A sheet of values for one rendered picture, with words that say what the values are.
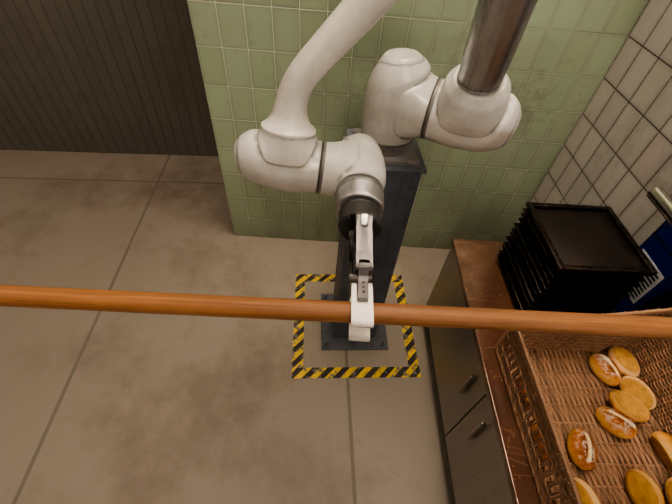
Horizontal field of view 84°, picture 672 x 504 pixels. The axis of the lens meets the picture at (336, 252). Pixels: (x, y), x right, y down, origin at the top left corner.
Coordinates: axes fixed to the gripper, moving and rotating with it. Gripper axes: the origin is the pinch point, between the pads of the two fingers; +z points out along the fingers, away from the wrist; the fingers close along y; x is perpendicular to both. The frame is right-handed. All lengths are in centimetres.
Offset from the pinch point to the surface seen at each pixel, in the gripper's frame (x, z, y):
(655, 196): -62, -34, 2
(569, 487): -50, 12, 46
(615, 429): -74, -4, 56
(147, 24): 114, -199, 33
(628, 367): -84, -21, 53
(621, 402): -78, -11, 54
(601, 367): -77, -21, 55
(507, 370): -50, -19, 57
